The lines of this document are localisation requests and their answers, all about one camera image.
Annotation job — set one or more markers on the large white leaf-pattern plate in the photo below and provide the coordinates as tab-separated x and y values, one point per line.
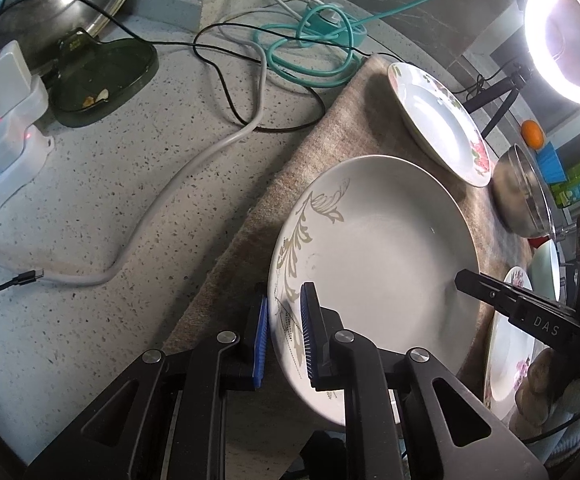
384	240

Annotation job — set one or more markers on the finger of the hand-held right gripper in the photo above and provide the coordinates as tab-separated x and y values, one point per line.
484	290

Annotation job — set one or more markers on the white ceramic bowl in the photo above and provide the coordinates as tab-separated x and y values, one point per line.
544	265

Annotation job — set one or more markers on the dark green plastic dish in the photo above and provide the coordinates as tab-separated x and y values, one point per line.
110	70

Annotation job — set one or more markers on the white power strip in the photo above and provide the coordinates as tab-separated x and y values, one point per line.
30	152

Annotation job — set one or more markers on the beige checked cloth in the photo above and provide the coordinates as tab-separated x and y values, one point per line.
290	160

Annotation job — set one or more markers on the small white charger adapter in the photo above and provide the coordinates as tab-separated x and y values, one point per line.
5	147

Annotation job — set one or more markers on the white plate with pink flowers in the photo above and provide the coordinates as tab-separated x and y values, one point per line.
507	350

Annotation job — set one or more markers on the stainless steel bowl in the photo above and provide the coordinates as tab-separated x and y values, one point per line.
514	195

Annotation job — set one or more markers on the black tripod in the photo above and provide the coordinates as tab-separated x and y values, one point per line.
502	87

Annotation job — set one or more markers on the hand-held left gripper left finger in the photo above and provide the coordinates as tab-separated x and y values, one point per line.
260	345

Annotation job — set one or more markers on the person's right forearm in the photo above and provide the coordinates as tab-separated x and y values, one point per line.
577	410

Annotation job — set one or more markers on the orange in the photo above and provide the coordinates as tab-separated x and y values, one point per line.
532	134

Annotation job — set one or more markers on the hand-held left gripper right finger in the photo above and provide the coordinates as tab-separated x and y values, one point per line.
310	340

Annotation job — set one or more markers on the white plate with red flowers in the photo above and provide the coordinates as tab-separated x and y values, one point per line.
434	120

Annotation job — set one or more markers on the large white charger adapter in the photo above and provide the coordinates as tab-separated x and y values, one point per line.
2	77

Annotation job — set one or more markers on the person's right hand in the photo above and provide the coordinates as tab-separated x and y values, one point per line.
539	375

